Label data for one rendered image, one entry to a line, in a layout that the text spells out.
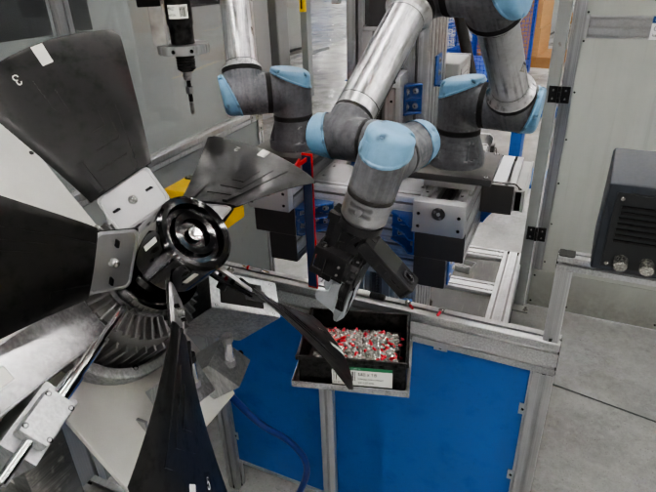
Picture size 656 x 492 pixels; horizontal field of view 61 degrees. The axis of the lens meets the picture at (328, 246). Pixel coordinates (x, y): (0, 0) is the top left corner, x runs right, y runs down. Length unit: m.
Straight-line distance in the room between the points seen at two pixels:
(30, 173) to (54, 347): 0.37
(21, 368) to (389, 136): 0.57
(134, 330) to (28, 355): 0.15
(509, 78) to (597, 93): 1.18
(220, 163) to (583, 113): 1.76
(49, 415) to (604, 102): 2.21
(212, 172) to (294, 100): 0.67
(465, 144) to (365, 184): 0.74
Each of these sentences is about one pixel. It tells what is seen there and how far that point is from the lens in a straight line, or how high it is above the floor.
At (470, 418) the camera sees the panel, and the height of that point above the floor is 0.59.
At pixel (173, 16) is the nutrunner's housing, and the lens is 0.82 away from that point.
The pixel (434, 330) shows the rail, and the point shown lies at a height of 0.83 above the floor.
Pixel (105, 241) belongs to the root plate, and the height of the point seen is 1.24.
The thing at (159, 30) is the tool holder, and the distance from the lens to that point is 0.82.
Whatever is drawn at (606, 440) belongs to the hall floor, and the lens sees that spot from 2.32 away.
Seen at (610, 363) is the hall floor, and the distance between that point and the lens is 2.66.
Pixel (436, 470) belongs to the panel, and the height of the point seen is 0.38.
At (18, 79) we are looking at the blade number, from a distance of 0.93.
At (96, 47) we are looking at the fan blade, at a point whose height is 1.45.
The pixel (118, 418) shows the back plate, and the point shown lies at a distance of 0.98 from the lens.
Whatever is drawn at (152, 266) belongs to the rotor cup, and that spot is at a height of 1.19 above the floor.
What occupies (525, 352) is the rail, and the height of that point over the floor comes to 0.82.
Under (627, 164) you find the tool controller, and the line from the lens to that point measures 1.04.
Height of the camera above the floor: 1.57
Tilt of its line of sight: 28 degrees down
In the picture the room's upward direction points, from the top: 2 degrees counter-clockwise
